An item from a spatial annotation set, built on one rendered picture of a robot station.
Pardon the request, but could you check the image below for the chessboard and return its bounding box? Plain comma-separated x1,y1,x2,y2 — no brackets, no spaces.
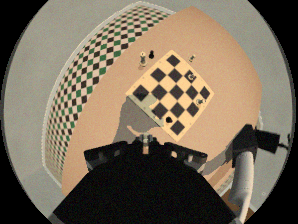
125,50,214,142

